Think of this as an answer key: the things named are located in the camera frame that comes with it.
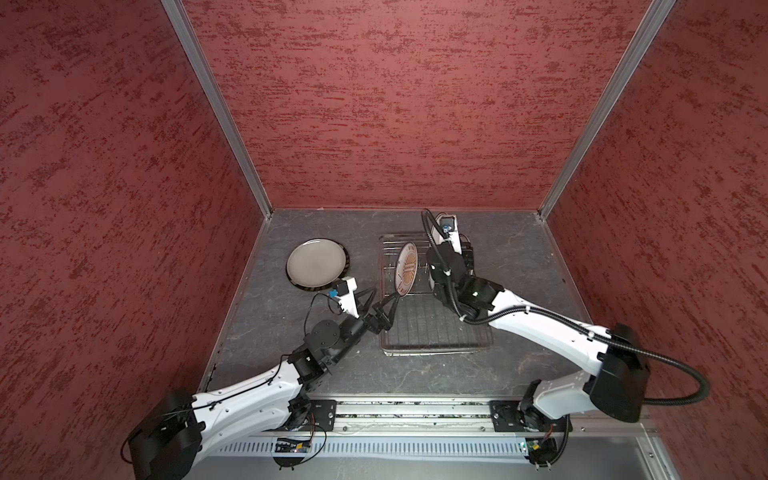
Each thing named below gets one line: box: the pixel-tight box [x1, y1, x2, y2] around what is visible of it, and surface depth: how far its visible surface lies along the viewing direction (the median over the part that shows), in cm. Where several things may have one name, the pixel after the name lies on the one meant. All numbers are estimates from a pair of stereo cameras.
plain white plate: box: [286, 239, 347, 288], surface depth 105 cm
